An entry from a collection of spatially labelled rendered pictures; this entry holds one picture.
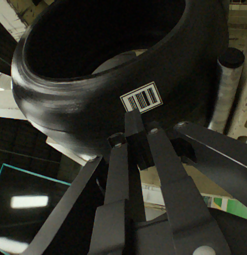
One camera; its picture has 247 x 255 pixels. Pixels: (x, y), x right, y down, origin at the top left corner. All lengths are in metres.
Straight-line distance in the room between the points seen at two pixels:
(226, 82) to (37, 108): 0.36
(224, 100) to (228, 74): 0.08
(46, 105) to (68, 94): 0.05
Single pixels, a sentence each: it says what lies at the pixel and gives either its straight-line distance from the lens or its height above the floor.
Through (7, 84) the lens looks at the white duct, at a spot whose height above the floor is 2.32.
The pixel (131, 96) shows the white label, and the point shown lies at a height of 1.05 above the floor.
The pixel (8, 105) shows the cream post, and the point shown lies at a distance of 1.19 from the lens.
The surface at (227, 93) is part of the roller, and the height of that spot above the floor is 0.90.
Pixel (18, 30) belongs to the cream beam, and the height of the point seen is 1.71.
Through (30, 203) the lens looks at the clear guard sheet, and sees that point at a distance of 1.35.
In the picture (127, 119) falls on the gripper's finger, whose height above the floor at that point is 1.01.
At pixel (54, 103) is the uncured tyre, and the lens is 0.38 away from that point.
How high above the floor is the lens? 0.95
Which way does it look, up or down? 22 degrees up
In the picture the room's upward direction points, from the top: 84 degrees counter-clockwise
